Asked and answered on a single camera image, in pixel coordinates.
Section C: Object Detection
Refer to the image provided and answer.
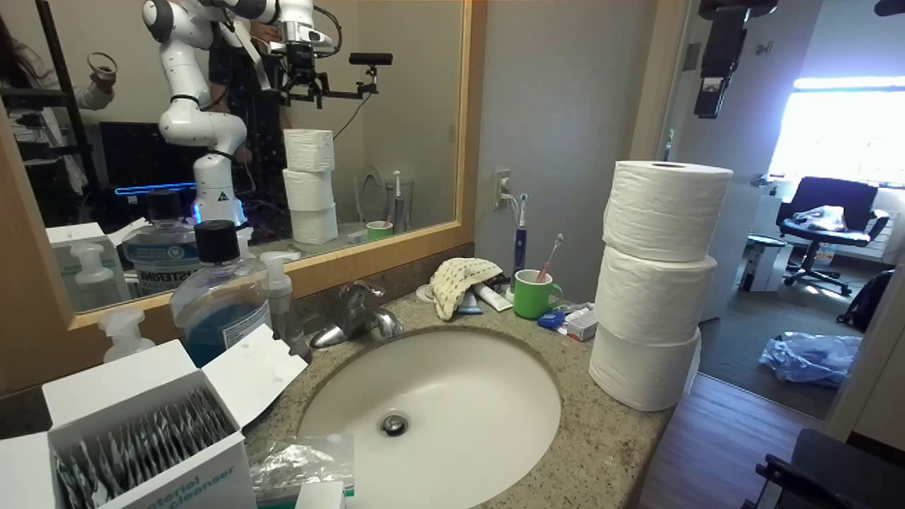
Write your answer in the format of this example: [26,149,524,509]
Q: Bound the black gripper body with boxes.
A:
[695,0,780,73]

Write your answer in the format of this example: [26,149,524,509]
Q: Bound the white toilet paper roll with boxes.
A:
[585,323,703,417]
[592,247,719,350]
[602,159,736,267]

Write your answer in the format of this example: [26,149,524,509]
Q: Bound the bright window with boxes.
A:
[767,73,905,193]

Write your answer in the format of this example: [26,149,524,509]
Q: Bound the black office chair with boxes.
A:
[774,175,894,299]

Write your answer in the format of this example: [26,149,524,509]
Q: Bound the white storage container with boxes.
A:
[737,236,791,295]

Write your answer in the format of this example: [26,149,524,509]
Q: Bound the pink manual toothbrush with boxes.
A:
[538,231,565,281]

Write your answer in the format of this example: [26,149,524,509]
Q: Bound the electric toothbrush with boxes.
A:
[510,193,532,277]

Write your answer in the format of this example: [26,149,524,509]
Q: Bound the black bag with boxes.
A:
[835,267,897,335]

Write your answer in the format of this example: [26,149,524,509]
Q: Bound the small white cardboard box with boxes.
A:
[559,302,602,342]

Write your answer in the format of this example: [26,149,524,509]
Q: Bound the green ceramic mug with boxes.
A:
[512,267,565,323]

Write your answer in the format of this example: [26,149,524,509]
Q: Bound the small blue packet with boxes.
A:
[535,308,572,335]

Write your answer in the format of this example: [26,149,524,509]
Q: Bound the blue plastic bag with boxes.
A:
[758,329,865,390]

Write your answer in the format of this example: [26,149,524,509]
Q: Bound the white toothpaste tube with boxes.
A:
[469,281,518,313]

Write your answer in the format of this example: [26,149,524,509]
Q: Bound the cream patterned washcloth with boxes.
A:
[415,254,507,323]

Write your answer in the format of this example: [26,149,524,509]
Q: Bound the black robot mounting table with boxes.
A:
[737,428,905,509]

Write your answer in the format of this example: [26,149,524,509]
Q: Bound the white oval sink basin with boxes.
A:
[298,325,565,509]

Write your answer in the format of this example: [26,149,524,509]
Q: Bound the chrome sink faucet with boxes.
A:
[306,281,405,353]

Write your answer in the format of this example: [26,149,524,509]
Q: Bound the small clear soap pump bottle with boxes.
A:
[256,250,306,349]

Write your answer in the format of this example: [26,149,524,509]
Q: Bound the clear bag with small box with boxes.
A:
[248,434,360,509]

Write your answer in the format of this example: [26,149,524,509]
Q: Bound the clear pump dispenser bottle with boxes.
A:
[95,308,158,364]

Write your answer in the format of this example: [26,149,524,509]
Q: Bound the open white box with packets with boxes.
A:
[0,323,309,509]

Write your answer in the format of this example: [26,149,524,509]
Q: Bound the white wall outlet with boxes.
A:
[493,169,521,213]

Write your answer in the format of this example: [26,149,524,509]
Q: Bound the wood framed wall mirror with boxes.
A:
[0,0,490,398]

